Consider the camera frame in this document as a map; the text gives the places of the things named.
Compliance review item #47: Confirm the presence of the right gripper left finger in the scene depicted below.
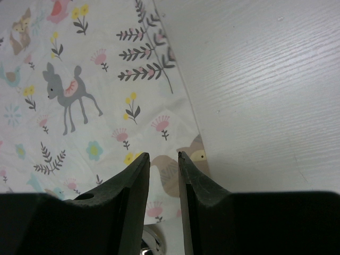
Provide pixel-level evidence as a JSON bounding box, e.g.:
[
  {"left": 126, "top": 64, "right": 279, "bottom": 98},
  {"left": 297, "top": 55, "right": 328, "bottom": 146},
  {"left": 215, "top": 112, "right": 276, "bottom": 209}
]
[{"left": 65, "top": 152, "right": 150, "bottom": 254}]

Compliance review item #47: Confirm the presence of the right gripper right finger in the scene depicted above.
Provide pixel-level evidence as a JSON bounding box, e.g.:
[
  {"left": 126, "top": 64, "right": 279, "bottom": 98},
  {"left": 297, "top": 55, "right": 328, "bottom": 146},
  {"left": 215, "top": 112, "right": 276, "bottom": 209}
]
[{"left": 178, "top": 151, "right": 234, "bottom": 254}]

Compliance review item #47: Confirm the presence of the floral animal print cloth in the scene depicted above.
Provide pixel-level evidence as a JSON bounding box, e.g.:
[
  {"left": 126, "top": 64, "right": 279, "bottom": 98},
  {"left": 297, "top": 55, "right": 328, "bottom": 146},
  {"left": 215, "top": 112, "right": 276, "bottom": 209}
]
[{"left": 1, "top": 1, "right": 209, "bottom": 224}]

